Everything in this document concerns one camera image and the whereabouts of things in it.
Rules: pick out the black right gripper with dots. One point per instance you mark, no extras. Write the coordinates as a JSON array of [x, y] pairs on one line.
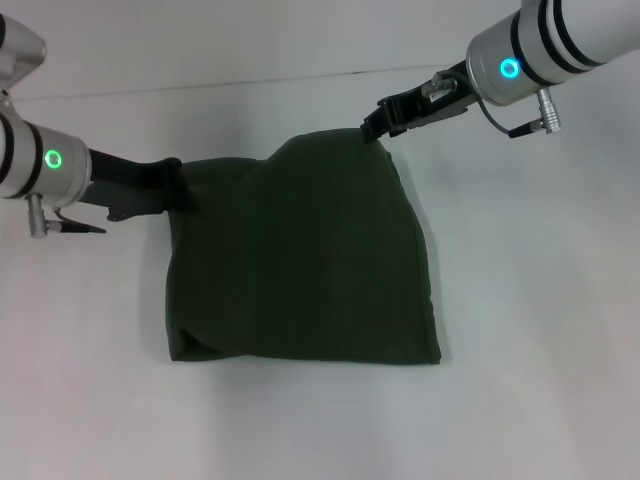
[[430, 105]]

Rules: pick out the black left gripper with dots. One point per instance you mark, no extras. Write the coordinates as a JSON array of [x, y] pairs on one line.
[[130, 185]]

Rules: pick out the dark green FREE t-shirt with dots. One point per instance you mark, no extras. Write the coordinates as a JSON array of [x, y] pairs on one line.
[[300, 250]]

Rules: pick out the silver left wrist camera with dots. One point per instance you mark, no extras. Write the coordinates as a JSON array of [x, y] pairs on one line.
[[20, 50]]

